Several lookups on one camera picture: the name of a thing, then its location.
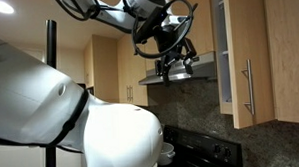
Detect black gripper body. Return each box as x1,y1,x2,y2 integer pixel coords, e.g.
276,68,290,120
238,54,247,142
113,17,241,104
152,22,192,61

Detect steel bar door handle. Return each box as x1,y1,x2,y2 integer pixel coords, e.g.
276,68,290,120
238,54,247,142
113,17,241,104
241,58,256,117

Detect round ceiling light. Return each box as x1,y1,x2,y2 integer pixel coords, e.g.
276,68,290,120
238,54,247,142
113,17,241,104
0,0,16,16

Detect white cooking pot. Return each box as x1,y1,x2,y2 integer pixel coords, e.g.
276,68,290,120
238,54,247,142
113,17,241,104
156,141,176,167

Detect open cabinet carcass with shelves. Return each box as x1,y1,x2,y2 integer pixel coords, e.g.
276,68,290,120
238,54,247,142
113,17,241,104
209,0,234,116

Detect wide light wood cabinet door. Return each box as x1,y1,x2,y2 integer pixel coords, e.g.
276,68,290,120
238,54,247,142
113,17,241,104
263,0,299,126

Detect wood wall cabinet with handles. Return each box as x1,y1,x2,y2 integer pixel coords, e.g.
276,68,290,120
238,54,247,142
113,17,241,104
116,33,149,108

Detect black camera stand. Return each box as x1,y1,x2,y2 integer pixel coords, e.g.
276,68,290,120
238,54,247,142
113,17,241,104
39,19,62,167

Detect tall wood pantry cabinet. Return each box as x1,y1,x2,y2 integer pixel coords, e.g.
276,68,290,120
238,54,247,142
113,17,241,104
82,33,120,105

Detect black electric stove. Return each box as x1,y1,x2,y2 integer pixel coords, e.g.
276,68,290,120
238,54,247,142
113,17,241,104
154,121,244,167

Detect stainless steel range hood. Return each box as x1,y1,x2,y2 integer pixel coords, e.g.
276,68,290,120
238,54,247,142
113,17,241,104
136,50,219,87

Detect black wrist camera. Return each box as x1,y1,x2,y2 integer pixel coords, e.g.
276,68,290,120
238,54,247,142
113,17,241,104
132,5,166,46

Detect wood cabinet above hood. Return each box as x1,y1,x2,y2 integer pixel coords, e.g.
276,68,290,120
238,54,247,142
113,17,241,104
142,0,217,72

